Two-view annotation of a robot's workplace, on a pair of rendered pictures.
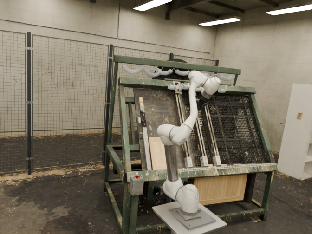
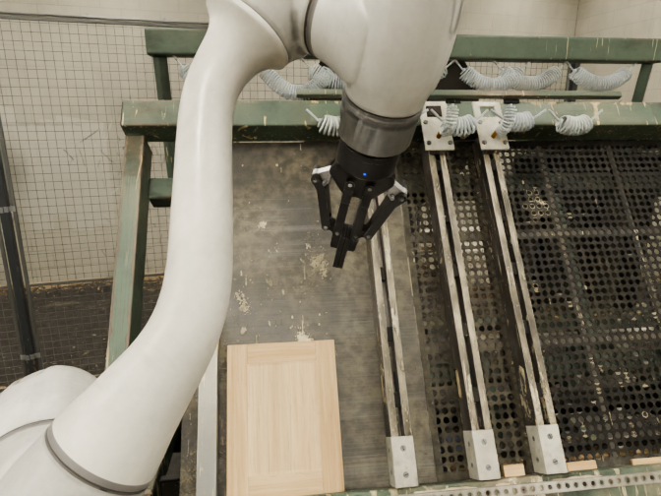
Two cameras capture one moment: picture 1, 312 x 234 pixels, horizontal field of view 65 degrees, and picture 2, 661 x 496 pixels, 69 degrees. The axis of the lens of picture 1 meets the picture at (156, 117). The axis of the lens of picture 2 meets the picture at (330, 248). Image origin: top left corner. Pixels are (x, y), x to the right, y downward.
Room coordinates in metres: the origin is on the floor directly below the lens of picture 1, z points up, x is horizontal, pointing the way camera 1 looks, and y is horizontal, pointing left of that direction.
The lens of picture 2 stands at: (1.75, -0.56, 1.86)
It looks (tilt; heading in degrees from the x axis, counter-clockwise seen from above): 15 degrees down; 15
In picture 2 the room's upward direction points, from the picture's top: straight up
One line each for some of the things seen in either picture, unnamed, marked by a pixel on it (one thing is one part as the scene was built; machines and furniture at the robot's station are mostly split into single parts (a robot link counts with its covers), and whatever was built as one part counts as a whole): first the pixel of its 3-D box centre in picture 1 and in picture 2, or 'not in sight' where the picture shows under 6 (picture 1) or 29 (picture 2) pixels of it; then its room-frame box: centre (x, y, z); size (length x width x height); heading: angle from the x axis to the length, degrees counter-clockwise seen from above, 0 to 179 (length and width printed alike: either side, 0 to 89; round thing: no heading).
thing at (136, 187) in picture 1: (136, 185); not in sight; (2.38, 0.14, 0.84); 0.12 x 0.12 x 0.18; 22
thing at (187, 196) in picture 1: (189, 197); not in sight; (2.07, -0.37, 0.93); 0.18 x 0.16 x 0.22; 42
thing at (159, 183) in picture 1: (170, 191); not in sight; (2.60, -0.24, 0.69); 0.50 x 0.14 x 0.24; 112
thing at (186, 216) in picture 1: (190, 211); not in sight; (2.07, -0.40, 0.79); 0.22 x 0.18 x 0.06; 117
